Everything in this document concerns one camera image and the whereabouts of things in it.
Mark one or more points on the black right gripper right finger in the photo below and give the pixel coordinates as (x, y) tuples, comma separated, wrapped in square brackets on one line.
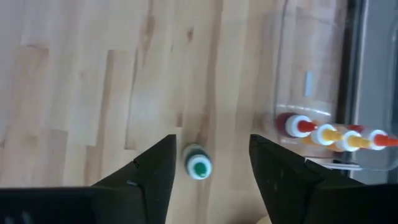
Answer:
[(311, 202)]

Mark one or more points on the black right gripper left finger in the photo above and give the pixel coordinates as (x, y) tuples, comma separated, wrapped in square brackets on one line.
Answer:
[(93, 205)]

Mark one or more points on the yellow food colouring bottle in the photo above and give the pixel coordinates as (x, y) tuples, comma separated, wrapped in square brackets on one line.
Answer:
[(326, 135), (354, 141)]

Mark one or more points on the red food colouring bottle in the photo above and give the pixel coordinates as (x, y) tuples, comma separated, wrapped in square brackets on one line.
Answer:
[(384, 140), (293, 126)]

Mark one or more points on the green food colouring bottle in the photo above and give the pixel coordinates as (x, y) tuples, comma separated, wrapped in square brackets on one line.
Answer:
[(199, 168)]

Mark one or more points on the clear plastic bin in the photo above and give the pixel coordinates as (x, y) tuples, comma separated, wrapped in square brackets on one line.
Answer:
[(311, 84)]

